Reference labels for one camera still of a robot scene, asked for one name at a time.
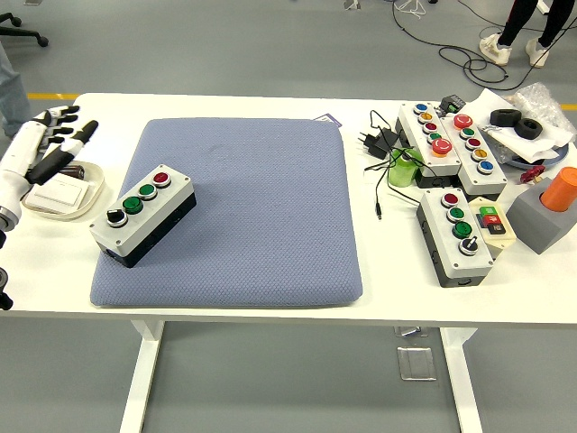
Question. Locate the black power adapter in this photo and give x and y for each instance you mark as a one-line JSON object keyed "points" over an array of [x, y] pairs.
{"points": [[381, 140]]}

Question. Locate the orange cylinder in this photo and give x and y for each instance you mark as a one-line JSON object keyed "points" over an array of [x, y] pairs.
{"points": [[561, 189]]}

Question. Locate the white table leg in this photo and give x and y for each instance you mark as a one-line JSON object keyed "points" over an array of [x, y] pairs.
{"points": [[140, 383], [464, 383]]}

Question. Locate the white paper sheet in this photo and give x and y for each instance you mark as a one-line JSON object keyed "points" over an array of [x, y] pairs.
{"points": [[532, 146]]}

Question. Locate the four-button box grey base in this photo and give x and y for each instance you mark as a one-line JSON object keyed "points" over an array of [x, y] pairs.
{"points": [[469, 266]]}

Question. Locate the purple and white card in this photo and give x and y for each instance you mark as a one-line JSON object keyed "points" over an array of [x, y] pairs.
{"points": [[329, 118]]}

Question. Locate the four-button box black base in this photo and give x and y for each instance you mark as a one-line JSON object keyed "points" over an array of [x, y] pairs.
{"points": [[149, 205]]}

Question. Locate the cream shallow tray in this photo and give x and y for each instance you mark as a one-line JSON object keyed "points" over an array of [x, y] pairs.
{"points": [[85, 209]]}

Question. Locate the black office chair base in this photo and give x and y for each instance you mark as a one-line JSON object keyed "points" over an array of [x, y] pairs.
{"points": [[22, 31]]}

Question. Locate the black and green terminal block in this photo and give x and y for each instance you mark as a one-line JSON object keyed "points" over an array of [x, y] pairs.
{"points": [[452, 104]]}

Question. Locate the cream three-key switch box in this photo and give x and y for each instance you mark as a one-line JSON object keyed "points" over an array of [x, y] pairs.
{"points": [[493, 223]]}

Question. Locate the red knob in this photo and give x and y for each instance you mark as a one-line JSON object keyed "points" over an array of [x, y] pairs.
{"points": [[529, 175]]}

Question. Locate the grey block holder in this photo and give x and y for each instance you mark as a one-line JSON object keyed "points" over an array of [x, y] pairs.
{"points": [[536, 225]]}

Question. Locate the metal floor socket plate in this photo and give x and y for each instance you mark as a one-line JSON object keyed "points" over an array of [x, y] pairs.
{"points": [[417, 363]]}

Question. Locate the five-button box red mushroom button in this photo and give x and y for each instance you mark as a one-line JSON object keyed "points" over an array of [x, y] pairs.
{"points": [[489, 180], [410, 118]]}

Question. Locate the clear bubble wrap bag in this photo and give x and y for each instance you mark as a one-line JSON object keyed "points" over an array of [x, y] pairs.
{"points": [[541, 101]]}

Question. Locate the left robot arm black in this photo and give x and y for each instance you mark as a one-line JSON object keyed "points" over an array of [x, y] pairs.
{"points": [[3, 223]]}

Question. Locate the blue-grey padded mat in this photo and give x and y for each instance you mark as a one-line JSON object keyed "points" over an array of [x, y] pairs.
{"points": [[270, 216]]}

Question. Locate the white wall switch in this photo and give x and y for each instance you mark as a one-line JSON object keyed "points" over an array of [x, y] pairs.
{"points": [[58, 195]]}

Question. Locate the green plastic bottle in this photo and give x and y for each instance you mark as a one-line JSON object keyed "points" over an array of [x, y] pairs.
{"points": [[401, 173]]}

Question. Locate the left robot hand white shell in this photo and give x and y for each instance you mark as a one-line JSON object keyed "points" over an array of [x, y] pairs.
{"points": [[20, 149]]}

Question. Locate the person with white shoes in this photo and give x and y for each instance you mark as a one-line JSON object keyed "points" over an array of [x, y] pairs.
{"points": [[518, 18]]}

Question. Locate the small metal floor plate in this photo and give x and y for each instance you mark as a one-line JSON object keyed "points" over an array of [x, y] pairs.
{"points": [[410, 331]]}

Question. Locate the blue-rimmed round plate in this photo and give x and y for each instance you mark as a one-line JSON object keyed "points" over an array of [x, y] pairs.
{"points": [[559, 158]]}

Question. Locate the dark brown battery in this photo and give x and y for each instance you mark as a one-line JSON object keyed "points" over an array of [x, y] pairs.
{"points": [[74, 172]]}

